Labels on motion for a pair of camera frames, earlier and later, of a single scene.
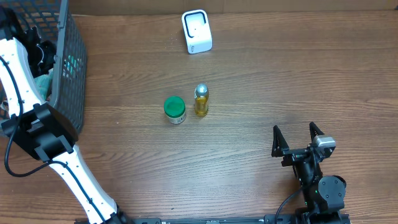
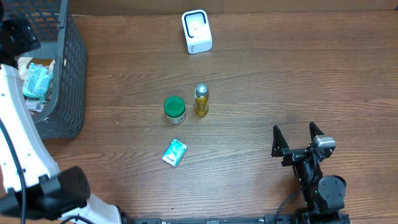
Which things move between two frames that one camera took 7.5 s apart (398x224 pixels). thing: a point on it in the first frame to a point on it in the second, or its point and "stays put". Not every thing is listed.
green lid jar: [175, 108] stays put
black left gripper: [51, 48] to [25, 37]
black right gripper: [292, 155] stays put
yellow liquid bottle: [201, 94] stays put
